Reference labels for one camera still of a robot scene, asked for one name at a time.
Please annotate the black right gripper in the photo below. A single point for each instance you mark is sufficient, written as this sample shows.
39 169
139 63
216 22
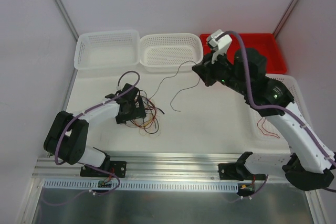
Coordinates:
205 70

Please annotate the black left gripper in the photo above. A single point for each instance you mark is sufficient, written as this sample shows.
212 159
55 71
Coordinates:
135 112

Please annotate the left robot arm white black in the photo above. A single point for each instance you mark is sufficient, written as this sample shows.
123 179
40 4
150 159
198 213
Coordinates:
67 137

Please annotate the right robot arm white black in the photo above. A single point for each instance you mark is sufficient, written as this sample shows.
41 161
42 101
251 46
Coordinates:
310 163

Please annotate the red plastic tray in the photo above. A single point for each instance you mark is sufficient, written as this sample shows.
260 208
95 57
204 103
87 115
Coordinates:
266 45

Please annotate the white round-hole basket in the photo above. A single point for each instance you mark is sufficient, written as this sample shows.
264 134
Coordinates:
170 52

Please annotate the translucent white square-hole basket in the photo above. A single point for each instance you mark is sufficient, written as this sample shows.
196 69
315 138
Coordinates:
107 50

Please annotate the white basket on right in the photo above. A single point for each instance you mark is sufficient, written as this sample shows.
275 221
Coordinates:
265 135

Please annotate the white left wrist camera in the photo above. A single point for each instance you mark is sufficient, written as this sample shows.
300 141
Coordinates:
118 87

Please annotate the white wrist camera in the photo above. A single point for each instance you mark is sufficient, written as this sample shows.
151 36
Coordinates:
219 43
118 87

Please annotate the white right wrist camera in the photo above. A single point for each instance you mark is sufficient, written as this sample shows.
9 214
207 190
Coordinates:
219 43

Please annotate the aluminium mounting rail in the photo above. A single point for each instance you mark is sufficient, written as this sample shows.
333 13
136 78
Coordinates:
148 166

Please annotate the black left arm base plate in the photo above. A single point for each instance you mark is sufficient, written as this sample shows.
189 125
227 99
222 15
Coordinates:
118 168

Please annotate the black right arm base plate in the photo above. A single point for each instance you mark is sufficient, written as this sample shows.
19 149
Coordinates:
231 171

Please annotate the white slotted cable duct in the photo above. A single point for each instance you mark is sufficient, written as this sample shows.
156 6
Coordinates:
141 185

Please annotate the aluminium corner post left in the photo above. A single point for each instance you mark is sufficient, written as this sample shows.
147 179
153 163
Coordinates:
67 19

